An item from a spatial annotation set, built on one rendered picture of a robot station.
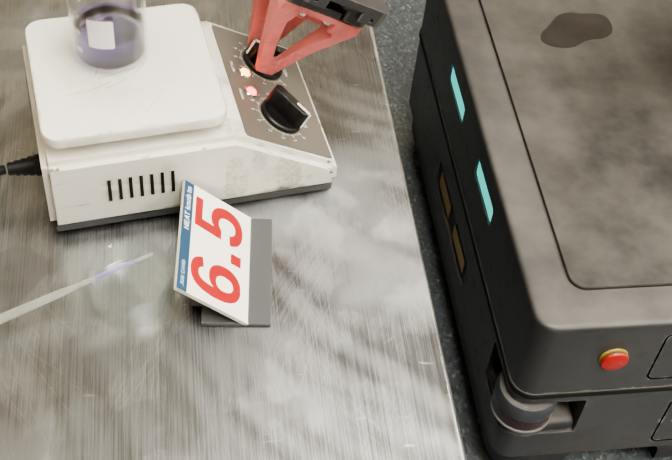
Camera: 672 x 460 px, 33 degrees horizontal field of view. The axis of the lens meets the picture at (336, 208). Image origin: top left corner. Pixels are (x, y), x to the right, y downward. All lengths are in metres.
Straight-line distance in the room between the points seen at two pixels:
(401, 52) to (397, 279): 1.34
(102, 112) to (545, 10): 1.00
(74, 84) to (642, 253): 0.78
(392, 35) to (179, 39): 1.35
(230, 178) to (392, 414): 0.20
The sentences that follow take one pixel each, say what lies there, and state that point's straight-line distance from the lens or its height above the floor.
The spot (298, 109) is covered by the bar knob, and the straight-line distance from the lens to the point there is 0.78.
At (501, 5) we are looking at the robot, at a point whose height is 0.37.
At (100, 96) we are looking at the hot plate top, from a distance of 0.76.
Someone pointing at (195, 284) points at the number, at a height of 0.78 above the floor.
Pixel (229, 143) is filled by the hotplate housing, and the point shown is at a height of 0.82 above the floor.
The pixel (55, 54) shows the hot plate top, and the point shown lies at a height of 0.84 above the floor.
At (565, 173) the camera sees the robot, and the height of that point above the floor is 0.37.
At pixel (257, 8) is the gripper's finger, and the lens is 0.82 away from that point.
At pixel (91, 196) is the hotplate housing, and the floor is 0.79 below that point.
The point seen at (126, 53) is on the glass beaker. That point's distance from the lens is 0.76.
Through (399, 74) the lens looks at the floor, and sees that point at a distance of 2.04.
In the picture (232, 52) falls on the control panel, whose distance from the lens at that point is 0.83.
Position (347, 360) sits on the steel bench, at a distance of 0.73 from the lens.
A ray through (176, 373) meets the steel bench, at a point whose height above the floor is 0.75.
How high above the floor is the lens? 1.35
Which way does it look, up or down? 49 degrees down
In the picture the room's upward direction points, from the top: 7 degrees clockwise
